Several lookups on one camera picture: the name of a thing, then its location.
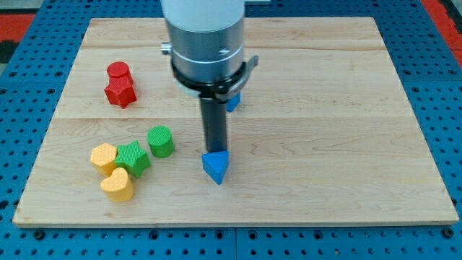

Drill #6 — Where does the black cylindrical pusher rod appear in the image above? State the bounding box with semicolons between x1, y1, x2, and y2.
200;99;227;152

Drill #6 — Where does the blue cube block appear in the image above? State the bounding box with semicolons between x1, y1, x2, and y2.
226;92;241;113

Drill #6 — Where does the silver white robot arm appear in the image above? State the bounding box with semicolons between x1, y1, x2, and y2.
161;0;245;152

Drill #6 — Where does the blue triangle block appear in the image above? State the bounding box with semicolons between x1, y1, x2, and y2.
201;150;230;185

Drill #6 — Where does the green cylinder block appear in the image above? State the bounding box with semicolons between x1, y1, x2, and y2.
147;126;175;158

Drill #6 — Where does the green star block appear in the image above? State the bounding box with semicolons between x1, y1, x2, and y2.
114;140;151;178

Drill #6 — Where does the red star block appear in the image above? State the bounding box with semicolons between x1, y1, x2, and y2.
104;77;137;109

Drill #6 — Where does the red cylinder block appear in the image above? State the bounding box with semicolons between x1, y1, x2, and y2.
106;61;134;84

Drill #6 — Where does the wooden board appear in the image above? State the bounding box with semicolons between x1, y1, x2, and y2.
13;17;459;228

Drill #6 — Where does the yellow hexagon block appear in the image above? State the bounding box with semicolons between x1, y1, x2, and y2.
90;143;118;177

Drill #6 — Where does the yellow heart block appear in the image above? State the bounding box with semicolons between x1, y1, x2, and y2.
100;168;134;202

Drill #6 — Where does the black clamp ring with lever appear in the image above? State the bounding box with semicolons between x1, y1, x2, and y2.
170;55;260;104

